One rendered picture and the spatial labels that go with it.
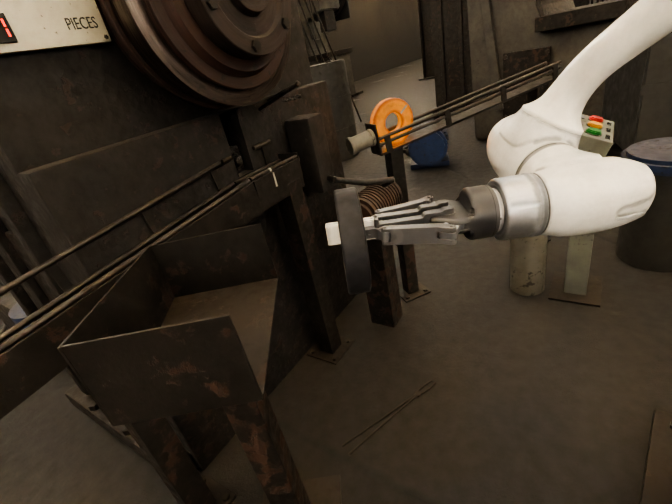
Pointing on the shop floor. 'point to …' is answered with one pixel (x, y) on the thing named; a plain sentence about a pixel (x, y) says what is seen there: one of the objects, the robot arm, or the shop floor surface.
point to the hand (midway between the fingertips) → (350, 230)
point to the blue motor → (429, 150)
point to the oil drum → (343, 117)
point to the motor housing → (382, 259)
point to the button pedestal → (571, 284)
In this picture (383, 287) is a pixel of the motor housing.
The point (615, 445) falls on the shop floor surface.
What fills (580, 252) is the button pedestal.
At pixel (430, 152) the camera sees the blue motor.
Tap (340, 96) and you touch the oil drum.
